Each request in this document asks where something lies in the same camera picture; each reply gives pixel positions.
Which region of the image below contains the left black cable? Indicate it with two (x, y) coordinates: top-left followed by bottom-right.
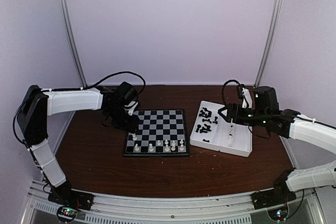
(49, 71), (146, 99)

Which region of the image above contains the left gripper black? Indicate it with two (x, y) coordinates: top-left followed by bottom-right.
(106, 105), (140, 134)

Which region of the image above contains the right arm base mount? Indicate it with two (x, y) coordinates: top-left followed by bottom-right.
(251, 169), (297, 210)

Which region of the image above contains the white plastic tray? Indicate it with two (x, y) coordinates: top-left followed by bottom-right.
(190, 101), (253, 157)

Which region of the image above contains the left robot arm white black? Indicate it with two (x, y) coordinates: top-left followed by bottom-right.
(13, 82), (139, 205)

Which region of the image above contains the right aluminium frame post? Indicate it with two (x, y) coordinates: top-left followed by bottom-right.
(254, 0), (283, 87)

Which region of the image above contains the left aluminium frame post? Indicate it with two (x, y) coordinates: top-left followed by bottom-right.
(60, 0), (87, 87)

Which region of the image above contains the black white chessboard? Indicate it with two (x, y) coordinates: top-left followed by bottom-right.
(123, 109), (190, 157)

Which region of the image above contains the black chess pieces cluster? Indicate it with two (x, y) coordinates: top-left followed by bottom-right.
(195, 124), (211, 133)
(198, 107), (218, 124)

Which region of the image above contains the black chess pieces upper cluster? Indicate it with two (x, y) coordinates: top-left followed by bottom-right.
(198, 107), (218, 124)

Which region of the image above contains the aluminium front rail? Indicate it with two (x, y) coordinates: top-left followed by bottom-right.
(20, 179), (323, 224)

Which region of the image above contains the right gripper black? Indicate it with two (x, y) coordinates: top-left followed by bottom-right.
(218, 103), (269, 127)

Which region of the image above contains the white chess pieces pile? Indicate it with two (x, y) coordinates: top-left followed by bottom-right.
(227, 125), (234, 147)

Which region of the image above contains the black cable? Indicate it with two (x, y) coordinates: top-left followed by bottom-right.
(222, 79), (242, 109)
(49, 71), (146, 99)

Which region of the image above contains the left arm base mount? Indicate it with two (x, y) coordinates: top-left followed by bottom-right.
(48, 182), (94, 210)

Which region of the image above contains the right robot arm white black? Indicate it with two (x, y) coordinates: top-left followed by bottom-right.
(218, 103), (335, 204)

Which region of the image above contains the left controller board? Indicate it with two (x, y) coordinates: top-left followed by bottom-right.
(56, 206), (78, 222)

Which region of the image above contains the right controller board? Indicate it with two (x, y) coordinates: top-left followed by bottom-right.
(267, 207), (289, 221)

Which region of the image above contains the right black cable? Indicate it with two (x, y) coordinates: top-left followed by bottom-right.
(222, 79), (242, 109)

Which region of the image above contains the black chess pieces lower cluster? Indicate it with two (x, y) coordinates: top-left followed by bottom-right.
(195, 124), (211, 133)

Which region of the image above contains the aluminium frame post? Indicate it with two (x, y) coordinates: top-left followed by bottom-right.
(254, 0), (283, 87)
(60, 0), (87, 87)

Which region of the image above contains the controller board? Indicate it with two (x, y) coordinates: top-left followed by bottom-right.
(267, 207), (289, 221)
(56, 206), (78, 222)

